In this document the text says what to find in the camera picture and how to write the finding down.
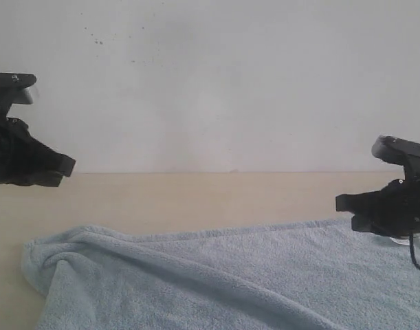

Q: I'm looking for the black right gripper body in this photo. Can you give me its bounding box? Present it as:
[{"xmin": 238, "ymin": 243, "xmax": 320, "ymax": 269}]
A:
[{"xmin": 371, "ymin": 179, "xmax": 420, "ymax": 238}]

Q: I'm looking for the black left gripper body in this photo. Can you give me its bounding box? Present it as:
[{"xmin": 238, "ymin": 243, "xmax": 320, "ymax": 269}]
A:
[{"xmin": 0, "ymin": 112, "xmax": 41, "ymax": 186}]

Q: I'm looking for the light blue fluffy towel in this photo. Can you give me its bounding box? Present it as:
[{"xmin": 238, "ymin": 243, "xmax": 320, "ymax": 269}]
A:
[{"xmin": 21, "ymin": 219, "xmax": 420, "ymax": 329}]

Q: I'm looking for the black right camera cable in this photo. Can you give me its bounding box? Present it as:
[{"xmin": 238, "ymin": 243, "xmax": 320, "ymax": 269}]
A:
[{"xmin": 407, "ymin": 233, "xmax": 420, "ymax": 270}]

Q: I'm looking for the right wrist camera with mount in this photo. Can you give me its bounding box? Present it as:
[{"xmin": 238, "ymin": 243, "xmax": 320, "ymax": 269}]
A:
[{"xmin": 371, "ymin": 135, "xmax": 420, "ymax": 181}]

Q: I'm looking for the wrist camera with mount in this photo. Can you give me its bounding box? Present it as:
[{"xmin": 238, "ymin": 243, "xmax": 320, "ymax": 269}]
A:
[
  {"xmin": 371, "ymin": 135, "xmax": 420, "ymax": 181},
  {"xmin": 0, "ymin": 73, "xmax": 37, "ymax": 116}
]

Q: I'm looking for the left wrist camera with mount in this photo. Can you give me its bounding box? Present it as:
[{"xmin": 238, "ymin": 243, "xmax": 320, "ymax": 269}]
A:
[{"xmin": 0, "ymin": 73, "xmax": 37, "ymax": 116}]

